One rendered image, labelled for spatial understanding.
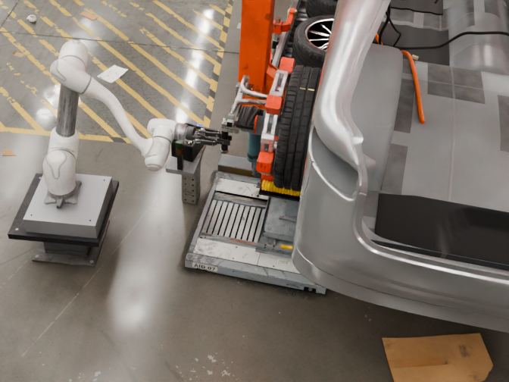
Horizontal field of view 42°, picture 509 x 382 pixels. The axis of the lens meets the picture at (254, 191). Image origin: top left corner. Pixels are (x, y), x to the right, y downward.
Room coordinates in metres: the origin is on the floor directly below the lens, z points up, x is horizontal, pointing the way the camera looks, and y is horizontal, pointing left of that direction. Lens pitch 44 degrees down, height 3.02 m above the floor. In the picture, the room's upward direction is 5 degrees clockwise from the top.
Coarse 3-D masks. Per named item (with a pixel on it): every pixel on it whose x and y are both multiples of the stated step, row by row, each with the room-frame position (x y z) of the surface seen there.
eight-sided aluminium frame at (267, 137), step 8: (280, 72) 2.90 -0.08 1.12; (288, 72) 2.91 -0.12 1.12; (280, 80) 2.97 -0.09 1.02; (288, 80) 2.95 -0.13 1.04; (272, 88) 2.75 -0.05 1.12; (280, 88) 2.76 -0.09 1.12; (264, 120) 2.61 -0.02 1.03; (264, 128) 2.58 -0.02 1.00; (272, 128) 2.58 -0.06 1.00; (264, 136) 2.55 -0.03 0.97; (272, 136) 2.55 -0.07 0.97; (264, 144) 2.56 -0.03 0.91; (272, 144) 2.54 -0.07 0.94; (272, 168) 2.63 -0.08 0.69; (272, 176) 2.67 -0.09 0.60
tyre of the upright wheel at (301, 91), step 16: (304, 80) 2.76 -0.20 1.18; (288, 96) 2.66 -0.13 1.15; (304, 96) 2.67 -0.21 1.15; (288, 112) 2.59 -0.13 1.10; (304, 112) 2.59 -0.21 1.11; (288, 128) 2.53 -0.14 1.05; (304, 128) 2.53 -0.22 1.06; (288, 144) 2.50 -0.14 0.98; (304, 144) 2.49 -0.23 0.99; (288, 160) 2.47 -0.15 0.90; (304, 160) 2.46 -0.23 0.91; (288, 176) 2.47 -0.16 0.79
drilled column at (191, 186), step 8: (200, 168) 3.09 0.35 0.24; (184, 176) 3.01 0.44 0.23; (200, 176) 3.09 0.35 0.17; (184, 184) 3.01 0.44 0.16; (192, 184) 3.01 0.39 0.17; (200, 184) 3.09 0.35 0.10; (184, 192) 3.01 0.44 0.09; (192, 192) 3.01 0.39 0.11; (200, 192) 3.09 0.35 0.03; (184, 200) 3.01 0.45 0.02; (192, 200) 3.01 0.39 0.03
